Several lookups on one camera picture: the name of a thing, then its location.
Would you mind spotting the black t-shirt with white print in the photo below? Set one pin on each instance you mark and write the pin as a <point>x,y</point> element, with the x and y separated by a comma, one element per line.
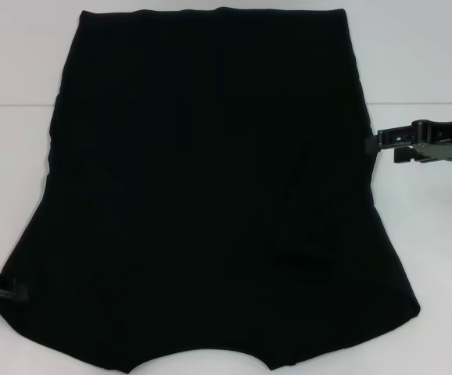
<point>194,176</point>

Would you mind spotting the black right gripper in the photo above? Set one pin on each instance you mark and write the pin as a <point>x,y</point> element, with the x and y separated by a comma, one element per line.
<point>445,140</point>

